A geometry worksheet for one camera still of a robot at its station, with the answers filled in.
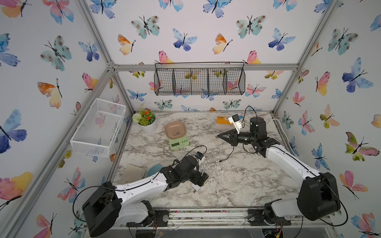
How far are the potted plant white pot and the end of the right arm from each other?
0.51 metres

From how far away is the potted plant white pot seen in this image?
97 cm

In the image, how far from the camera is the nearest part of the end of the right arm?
0.62m

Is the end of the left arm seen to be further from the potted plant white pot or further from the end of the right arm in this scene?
the potted plant white pot

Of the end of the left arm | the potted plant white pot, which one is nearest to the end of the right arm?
the end of the left arm
